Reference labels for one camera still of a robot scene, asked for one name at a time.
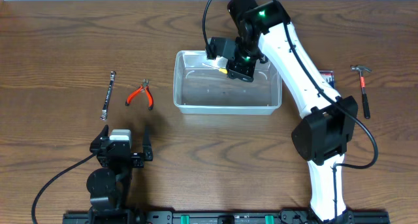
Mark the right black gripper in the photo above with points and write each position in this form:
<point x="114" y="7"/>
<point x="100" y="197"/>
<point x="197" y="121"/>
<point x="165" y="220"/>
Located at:
<point x="246" y="74"/>

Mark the small claw hammer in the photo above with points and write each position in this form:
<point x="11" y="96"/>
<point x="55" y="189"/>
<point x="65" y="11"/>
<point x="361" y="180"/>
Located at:
<point x="361" y="69"/>

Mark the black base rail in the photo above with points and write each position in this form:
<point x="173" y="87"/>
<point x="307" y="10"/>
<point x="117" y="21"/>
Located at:
<point x="168" y="217"/>

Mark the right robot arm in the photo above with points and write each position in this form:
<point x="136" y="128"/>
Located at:
<point x="265" y="32"/>

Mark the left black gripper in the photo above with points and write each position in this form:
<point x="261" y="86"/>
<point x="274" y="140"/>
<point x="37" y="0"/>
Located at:
<point x="122" y="155"/>

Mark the orange handled pliers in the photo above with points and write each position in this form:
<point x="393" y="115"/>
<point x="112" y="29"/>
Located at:
<point x="144" y="87"/>

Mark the clear plastic container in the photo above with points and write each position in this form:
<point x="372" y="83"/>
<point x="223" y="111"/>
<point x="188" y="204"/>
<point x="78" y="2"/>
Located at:
<point x="201" y="90"/>

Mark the silver black wrench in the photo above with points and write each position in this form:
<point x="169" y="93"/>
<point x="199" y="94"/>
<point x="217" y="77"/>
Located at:
<point x="104" y="113"/>

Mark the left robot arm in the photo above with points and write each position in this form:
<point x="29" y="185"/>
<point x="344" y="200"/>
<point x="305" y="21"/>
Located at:
<point x="109" y="185"/>

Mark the precision screwdriver set case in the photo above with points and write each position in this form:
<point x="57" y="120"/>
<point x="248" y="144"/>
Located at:
<point x="328" y="76"/>

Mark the black yellow screwdriver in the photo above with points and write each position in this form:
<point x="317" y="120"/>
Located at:
<point x="220" y="69"/>

